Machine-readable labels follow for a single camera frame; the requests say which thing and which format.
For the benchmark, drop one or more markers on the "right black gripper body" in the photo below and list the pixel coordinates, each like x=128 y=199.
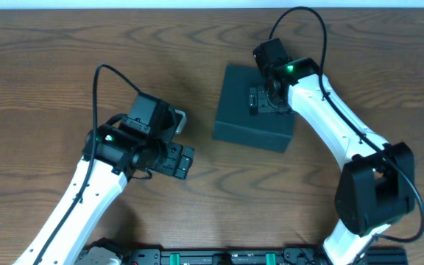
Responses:
x=260 y=99

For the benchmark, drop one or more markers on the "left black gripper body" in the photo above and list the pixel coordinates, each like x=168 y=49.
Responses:
x=179 y=160

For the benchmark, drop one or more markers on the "dark green box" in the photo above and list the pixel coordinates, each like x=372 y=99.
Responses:
x=238 y=120

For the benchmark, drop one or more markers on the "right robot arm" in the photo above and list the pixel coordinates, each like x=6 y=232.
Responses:
x=376 y=184

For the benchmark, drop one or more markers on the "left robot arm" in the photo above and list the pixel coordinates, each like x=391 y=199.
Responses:
x=109 y=161

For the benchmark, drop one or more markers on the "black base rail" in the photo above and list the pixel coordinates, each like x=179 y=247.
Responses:
x=105 y=251

